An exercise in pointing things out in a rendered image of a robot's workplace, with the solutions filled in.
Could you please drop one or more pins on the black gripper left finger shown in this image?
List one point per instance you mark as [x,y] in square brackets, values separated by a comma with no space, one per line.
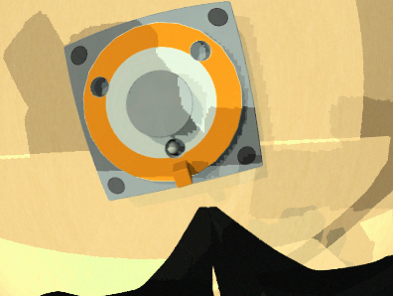
[188,271]

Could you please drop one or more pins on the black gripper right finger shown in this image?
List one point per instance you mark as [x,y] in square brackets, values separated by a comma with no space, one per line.
[246,266]

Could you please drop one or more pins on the orange round plate with holes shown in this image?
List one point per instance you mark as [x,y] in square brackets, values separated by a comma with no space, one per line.
[216,91]

